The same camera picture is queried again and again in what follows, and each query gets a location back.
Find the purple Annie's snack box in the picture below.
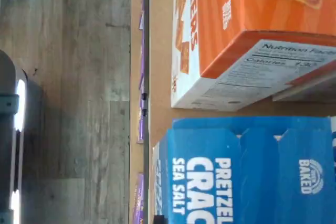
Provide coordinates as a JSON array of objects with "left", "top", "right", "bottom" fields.
[
  {"left": 138, "top": 0, "right": 144, "bottom": 31},
  {"left": 132, "top": 173, "right": 144, "bottom": 224},
  {"left": 138, "top": 37, "right": 144, "bottom": 144}
]

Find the blue white pretzel crackers box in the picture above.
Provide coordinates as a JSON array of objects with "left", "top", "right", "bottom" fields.
[
  {"left": 330, "top": 115, "right": 336, "bottom": 162},
  {"left": 152, "top": 115, "right": 333, "bottom": 224}
]

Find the brown wooden shelf board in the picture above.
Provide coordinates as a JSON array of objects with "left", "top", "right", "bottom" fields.
[{"left": 130, "top": 0, "right": 336, "bottom": 224}]

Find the orange white pretzel crackers box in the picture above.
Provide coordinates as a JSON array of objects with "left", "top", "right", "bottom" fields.
[
  {"left": 271, "top": 68, "right": 336, "bottom": 103},
  {"left": 170, "top": 0, "right": 336, "bottom": 112}
]

